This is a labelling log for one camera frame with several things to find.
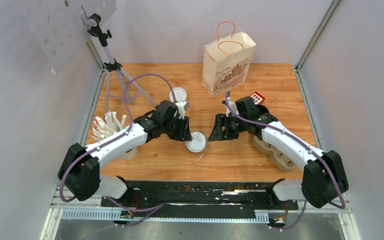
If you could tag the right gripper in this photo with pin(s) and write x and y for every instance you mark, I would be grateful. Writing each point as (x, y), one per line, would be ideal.
(218, 134)

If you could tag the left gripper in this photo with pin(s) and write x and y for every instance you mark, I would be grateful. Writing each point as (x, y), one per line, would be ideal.
(184, 134)

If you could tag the paper bag with orange handles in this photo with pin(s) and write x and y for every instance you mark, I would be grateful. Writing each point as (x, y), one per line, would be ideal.
(226, 61)

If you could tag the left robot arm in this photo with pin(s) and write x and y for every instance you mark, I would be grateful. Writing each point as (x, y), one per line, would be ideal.
(81, 168)

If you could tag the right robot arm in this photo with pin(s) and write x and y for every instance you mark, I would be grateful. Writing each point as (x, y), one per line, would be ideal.
(324, 180)

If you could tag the white lid stack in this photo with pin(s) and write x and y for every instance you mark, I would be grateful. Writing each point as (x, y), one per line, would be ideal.
(179, 93)

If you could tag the black cup stack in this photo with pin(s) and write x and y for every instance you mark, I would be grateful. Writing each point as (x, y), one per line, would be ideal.
(262, 109)

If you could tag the red box with white grid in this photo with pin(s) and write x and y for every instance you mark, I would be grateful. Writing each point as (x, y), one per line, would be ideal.
(257, 98)

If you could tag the cardboard cup carrier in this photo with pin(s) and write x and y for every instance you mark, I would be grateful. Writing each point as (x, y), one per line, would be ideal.
(282, 161)

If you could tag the white cup with paper sleeves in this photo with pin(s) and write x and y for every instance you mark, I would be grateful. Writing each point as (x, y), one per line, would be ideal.
(107, 126)

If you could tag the grey tripod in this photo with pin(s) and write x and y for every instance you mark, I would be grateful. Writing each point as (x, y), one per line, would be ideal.
(93, 27)

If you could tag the white perforated panel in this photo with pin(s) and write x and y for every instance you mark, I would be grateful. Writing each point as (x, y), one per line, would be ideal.
(61, 26)

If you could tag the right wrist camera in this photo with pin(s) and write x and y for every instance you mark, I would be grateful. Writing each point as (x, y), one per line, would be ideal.
(231, 108)

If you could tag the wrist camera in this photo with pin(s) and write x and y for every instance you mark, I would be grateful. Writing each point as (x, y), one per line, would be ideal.
(182, 106)
(231, 108)

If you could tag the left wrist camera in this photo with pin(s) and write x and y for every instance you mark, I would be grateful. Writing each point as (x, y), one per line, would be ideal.
(182, 106)

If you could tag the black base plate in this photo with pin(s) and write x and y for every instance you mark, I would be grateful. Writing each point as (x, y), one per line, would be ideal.
(202, 199)

